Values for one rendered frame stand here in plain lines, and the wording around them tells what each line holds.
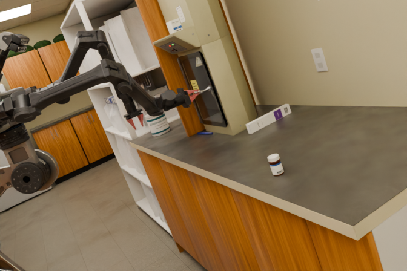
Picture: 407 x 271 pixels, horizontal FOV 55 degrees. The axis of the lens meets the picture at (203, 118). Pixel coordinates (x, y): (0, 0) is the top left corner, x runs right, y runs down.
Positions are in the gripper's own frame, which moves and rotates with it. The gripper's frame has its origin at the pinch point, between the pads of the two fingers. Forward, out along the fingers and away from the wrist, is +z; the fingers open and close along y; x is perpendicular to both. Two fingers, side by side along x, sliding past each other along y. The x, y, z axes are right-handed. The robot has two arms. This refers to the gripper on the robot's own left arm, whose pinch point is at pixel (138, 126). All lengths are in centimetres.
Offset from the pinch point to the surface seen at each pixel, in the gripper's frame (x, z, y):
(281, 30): -51, -23, 76
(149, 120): 31.2, 4.5, 15.6
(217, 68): -46, -18, 36
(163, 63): -8.8, -28.4, 24.9
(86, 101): 510, 5, 46
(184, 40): -46, -36, 25
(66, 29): 178, -84, 13
